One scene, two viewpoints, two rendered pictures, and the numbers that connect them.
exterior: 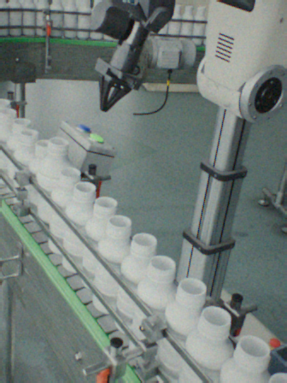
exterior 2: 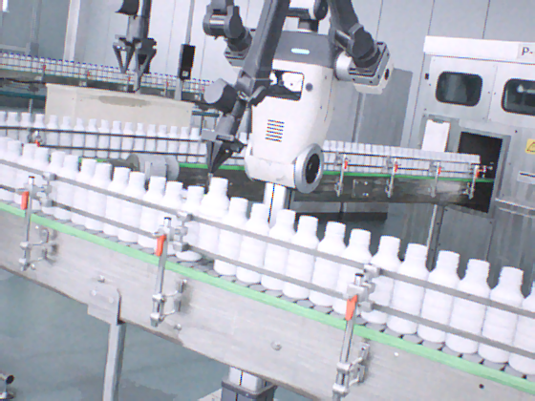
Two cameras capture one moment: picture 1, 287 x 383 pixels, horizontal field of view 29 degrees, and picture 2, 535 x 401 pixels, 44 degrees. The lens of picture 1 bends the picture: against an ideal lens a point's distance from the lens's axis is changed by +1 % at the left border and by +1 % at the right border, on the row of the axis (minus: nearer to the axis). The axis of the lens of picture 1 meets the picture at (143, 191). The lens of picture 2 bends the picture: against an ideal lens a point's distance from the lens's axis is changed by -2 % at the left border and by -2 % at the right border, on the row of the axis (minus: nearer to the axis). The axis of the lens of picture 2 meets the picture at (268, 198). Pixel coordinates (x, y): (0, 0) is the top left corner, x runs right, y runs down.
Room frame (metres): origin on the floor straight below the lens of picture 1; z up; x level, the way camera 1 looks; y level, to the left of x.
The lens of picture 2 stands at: (-0.50, 0.63, 1.41)
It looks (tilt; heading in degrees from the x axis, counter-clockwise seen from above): 9 degrees down; 337
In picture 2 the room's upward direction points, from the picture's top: 9 degrees clockwise
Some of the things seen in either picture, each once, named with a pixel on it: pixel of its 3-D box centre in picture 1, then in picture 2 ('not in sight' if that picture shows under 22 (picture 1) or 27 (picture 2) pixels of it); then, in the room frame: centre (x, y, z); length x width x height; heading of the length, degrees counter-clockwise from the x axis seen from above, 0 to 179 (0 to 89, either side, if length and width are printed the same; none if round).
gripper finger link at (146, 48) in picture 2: not in sight; (138, 58); (1.36, 0.29, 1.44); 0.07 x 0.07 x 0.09; 37
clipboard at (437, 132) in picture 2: not in sight; (434, 139); (3.88, -2.48, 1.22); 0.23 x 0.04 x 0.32; 19
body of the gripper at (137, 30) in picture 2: not in sight; (137, 31); (1.35, 0.31, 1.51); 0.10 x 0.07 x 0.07; 127
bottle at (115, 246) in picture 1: (114, 264); (302, 257); (0.72, 0.03, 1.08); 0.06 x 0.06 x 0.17
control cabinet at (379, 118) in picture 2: not in sight; (365, 139); (6.88, -3.61, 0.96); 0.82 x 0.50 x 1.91; 109
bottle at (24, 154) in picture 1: (28, 169); (170, 218); (1.00, 0.24, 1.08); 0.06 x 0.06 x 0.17
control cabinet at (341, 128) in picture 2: not in sight; (312, 135); (6.60, -2.75, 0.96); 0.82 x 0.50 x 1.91; 109
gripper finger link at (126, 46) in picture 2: not in sight; (129, 56); (1.34, 0.32, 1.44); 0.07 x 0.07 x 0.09; 37
